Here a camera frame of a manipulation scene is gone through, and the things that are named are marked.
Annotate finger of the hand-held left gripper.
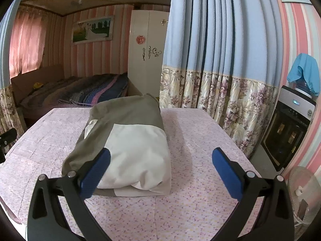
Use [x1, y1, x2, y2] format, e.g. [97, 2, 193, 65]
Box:
[0, 128, 17, 143]

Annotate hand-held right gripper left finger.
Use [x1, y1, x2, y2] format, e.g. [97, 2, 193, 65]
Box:
[27, 148, 112, 241]

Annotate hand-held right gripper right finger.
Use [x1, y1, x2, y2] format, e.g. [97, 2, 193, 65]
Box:
[211, 148, 295, 241]

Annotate olive and white jacket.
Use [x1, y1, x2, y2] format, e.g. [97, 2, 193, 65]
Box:
[61, 93, 172, 197]

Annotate narrow blue floral curtain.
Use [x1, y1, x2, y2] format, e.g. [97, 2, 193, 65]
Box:
[0, 0, 25, 136]

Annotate brown bed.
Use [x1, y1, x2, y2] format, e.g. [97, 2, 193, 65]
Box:
[10, 64, 141, 121]

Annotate white standing fan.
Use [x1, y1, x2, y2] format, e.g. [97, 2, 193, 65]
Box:
[282, 166, 321, 241]

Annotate black water dispenser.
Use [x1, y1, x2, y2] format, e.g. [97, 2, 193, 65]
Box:
[260, 85, 317, 172]

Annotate bed with striped blanket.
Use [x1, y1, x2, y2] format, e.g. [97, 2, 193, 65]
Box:
[20, 72, 129, 108]

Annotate pink window curtain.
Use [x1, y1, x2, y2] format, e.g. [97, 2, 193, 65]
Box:
[9, 9, 47, 77]

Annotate white wardrobe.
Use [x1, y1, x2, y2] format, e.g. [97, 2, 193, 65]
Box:
[127, 9, 170, 98]

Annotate blue water bottle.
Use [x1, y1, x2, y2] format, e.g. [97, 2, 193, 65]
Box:
[293, 80, 314, 99]

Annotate blue cloth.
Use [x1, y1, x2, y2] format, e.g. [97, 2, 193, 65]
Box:
[286, 53, 321, 94]

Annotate wide blue floral curtain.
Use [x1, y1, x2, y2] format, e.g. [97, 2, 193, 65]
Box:
[159, 0, 286, 160]

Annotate framed wall picture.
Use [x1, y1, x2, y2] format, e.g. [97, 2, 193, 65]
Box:
[71, 15, 114, 46]

